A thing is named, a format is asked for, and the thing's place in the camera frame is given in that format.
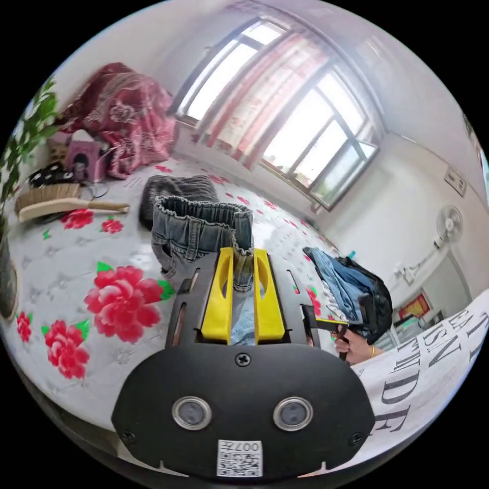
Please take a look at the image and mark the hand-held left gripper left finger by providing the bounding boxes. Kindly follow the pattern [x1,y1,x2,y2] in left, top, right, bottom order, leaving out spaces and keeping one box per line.
[201,247,235,343]

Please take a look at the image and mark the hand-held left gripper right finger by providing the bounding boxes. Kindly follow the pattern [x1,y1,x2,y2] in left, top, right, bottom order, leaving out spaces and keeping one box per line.
[253,248,286,343]

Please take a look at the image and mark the blue jeans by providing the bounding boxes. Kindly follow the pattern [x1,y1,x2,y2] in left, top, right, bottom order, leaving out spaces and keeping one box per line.
[150,195,265,346]

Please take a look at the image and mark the person's right hand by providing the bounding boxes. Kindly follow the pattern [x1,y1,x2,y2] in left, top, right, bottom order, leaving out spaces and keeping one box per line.
[331,328,370,365]

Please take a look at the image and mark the pile of clothes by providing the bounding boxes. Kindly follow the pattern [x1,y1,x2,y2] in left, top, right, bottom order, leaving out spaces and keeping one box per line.
[303,247,394,343]

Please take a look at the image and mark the person's body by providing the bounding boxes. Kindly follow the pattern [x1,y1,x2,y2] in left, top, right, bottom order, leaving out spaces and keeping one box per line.
[349,288,489,465]

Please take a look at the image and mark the dark grey knit garment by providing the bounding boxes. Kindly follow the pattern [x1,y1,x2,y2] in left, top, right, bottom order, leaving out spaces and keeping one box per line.
[139,174,221,231]

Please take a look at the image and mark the window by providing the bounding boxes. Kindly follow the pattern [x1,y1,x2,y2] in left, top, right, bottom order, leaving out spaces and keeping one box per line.
[167,14,384,211]

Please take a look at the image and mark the wooden bed brush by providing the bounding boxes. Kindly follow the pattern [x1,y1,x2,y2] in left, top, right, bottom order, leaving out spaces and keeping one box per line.
[14,182,130,224]

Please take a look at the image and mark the pink box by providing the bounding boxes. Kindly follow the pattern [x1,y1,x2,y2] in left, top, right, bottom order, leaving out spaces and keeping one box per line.
[66,140,106,184]

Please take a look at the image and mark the pink sheer curtain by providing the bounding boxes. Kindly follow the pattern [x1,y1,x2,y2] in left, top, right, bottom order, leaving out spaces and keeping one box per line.
[190,30,334,171]

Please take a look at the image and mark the red patterned blanket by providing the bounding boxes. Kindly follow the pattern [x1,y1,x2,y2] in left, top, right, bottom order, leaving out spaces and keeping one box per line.
[56,62,179,180]

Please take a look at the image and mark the black dotted cloth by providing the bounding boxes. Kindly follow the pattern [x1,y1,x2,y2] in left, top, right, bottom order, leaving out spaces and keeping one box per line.
[28,163,77,188]

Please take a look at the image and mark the green potted plant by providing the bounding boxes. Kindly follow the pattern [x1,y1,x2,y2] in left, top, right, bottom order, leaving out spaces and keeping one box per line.
[0,75,59,321]

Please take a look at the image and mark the white wall fan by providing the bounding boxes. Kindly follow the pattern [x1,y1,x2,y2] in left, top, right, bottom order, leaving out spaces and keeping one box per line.
[432,205,465,247]

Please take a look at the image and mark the wall socket panel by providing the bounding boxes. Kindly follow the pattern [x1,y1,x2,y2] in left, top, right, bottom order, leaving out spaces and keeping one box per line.
[444,167,468,197]

